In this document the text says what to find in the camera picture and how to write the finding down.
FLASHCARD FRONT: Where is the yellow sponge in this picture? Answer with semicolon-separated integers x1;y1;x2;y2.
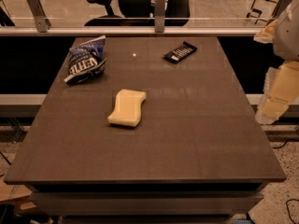
107;89;147;127

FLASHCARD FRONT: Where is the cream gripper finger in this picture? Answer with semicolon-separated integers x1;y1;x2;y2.
255;61;299;124
253;20;278;44

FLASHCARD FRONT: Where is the brown wooden table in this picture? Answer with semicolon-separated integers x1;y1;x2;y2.
5;37;285;219

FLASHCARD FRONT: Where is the wheeled metal cart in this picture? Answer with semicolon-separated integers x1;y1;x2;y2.
246;0;281;24

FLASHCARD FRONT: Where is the cardboard box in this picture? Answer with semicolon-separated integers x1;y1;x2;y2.
0;179;36;214

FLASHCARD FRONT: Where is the blue kettle chips bag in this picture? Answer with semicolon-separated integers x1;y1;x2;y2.
64;35;106;85

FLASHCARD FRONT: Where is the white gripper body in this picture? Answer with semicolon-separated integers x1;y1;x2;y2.
273;0;299;61

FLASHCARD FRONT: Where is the right metal railing bracket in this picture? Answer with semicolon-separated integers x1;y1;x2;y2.
272;0;292;19

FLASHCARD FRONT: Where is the left metal railing bracket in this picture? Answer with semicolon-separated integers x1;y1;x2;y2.
26;0;51;33

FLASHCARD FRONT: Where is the black floor cable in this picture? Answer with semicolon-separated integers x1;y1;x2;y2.
272;138;299;224

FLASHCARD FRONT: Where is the black office chair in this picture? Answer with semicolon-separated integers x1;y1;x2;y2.
85;0;190;26

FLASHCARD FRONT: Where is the metal railing bracket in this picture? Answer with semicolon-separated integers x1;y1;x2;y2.
272;0;292;19
155;0;165;33
26;0;51;33

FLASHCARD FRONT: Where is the middle metal railing bracket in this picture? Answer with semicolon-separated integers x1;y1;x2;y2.
155;0;165;33

